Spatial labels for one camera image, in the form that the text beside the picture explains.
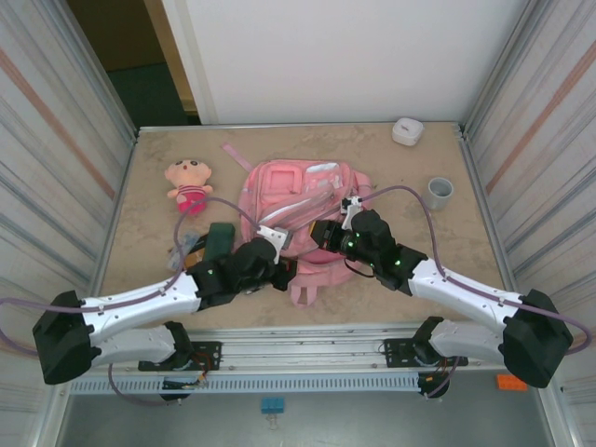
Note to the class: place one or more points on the blue binder clip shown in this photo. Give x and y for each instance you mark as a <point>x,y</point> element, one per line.
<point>272,405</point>

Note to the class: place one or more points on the clear plastic case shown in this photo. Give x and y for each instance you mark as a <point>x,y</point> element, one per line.
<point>188,239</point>

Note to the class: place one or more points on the orange block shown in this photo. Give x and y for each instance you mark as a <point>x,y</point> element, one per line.
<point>512,383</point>

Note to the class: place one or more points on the white square box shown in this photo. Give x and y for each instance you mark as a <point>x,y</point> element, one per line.
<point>407,131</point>

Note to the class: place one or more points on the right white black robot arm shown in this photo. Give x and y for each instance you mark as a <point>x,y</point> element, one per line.
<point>465,284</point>

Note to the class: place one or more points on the striped metal side panel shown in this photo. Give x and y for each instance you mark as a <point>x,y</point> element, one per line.
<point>549,186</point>
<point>46,186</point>

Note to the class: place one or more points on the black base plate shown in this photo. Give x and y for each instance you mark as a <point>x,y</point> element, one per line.
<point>212,349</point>
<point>393,349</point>

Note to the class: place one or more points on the pink plush doll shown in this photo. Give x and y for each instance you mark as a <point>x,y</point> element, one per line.
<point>188,179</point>

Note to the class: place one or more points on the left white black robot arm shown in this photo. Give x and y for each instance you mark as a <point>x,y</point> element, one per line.
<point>139,298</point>

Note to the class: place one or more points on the aluminium rail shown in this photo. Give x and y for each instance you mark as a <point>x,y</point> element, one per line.
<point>302,347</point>

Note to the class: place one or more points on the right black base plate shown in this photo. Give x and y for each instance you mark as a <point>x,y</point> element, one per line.
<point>393,349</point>

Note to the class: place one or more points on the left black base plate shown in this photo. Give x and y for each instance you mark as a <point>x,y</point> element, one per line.
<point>212,349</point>

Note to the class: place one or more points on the dark green notebook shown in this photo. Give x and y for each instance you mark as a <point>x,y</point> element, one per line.
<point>221,237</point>

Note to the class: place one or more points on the grey cup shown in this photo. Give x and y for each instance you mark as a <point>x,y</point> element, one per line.
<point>440,195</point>

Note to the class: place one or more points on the aluminium table edge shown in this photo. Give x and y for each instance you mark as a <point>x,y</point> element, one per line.
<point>302,125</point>

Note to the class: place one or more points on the pink student backpack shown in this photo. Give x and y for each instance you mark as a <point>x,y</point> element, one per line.
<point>321,274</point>

